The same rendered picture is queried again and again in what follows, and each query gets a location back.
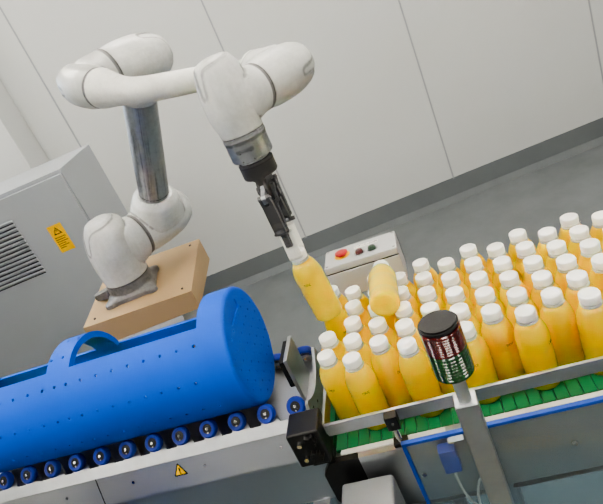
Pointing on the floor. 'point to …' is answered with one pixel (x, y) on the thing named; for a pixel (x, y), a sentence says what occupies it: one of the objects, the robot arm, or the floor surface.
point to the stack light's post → (483, 450)
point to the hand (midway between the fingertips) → (291, 241)
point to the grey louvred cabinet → (32, 262)
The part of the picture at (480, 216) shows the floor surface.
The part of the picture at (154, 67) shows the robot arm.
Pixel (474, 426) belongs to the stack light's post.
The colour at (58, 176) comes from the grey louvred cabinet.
